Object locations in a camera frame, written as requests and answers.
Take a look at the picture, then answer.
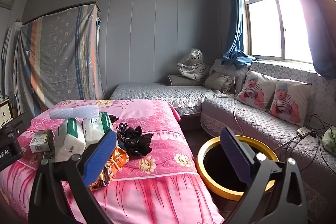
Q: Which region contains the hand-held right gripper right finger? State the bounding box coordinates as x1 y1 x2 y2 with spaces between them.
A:
220 127 307 224

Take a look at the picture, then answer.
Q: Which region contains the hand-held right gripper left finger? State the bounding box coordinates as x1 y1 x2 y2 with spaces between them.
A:
28 130 118 224

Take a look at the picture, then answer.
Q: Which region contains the green white tissue pack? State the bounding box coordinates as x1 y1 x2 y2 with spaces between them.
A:
54 118 87 163
82 112 116 151

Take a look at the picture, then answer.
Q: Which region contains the shiny gold wrapper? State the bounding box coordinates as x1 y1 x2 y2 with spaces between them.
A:
89 166 113 189

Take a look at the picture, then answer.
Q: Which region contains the yellow-rimmed black bin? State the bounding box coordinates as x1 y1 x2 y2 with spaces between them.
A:
196 135 279 201

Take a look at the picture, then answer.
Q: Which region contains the white bubble wrap sheet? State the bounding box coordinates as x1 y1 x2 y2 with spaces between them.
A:
49 105 101 119

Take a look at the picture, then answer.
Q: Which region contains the cream cabinet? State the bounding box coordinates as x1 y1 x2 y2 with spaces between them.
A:
0 98 13 128

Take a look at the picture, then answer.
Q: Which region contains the grey quilted corner sofa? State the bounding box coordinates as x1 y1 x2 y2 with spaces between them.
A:
109 57 336 224

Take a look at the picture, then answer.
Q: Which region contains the baby print pillow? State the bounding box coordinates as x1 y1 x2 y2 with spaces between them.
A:
235 71 277 111
269 79 312 127

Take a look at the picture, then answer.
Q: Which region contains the pink floral blanket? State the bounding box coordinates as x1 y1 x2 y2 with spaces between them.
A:
0 99 225 224

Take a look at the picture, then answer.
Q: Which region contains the grey beige cushion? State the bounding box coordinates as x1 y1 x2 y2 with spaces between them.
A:
203 72 238 94

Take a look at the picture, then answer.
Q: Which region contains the white hanging cloth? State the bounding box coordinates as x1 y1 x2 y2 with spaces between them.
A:
1 20 24 101

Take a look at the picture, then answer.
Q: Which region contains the grey bolster pillow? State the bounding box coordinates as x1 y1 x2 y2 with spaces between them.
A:
165 74 205 86

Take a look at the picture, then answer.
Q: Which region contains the tiger plush in plastic bag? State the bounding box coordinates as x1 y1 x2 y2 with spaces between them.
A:
177 48 206 80

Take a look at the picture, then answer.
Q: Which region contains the green cloth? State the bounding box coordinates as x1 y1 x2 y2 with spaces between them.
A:
322 126 336 156

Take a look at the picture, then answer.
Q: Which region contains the striped sheet covered wardrobe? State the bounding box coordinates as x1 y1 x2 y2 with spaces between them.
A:
13 2 105 115

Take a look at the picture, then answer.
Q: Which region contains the dark blue curtain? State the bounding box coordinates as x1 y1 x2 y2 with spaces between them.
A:
278 0 336 80

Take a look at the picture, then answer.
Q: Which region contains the white cable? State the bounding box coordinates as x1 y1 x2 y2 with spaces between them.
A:
232 74 248 138

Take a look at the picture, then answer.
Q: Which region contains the power strip with cables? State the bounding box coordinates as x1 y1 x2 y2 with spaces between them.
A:
273 114 336 172

